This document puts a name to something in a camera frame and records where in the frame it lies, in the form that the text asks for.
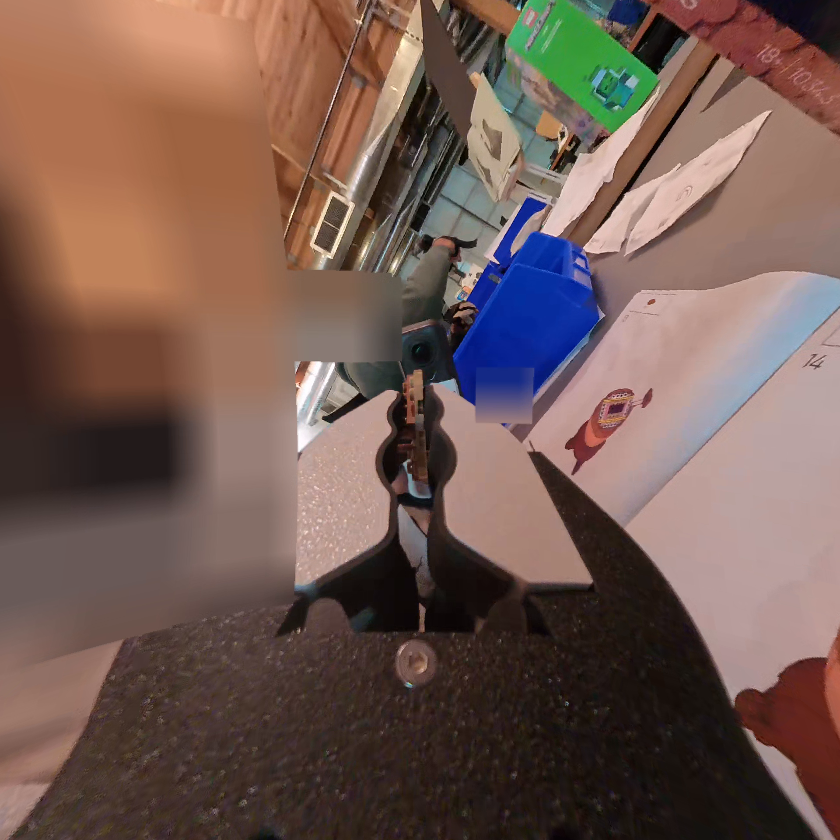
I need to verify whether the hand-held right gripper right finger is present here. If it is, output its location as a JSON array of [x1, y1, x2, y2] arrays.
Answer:
[[423, 385, 593, 605]]

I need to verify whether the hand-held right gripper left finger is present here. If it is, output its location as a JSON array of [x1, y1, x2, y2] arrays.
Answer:
[[296, 392, 412, 592]]

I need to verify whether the tan round plate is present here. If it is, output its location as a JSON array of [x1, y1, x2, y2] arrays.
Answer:
[[398, 368, 434, 487]]

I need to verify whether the blue plastic bin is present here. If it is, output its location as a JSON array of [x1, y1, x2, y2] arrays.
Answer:
[[466, 195, 594, 316], [453, 263, 607, 408]]

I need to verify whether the white instruction booklet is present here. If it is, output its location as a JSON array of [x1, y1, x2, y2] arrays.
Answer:
[[525, 269, 840, 840]]

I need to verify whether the white printed board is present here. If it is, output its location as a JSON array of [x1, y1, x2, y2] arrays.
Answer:
[[466, 73, 529, 204]]

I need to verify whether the dark flat panel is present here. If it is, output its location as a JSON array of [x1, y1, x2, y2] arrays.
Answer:
[[418, 0, 480, 132]]

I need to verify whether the green cardboard box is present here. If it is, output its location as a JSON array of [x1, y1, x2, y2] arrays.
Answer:
[[504, 0, 660, 136]]

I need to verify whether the black flower print box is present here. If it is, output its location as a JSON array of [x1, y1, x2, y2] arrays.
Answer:
[[650, 0, 840, 135]]

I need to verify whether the metal ventilation duct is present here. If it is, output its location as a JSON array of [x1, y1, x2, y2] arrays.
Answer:
[[296, 0, 454, 270]]

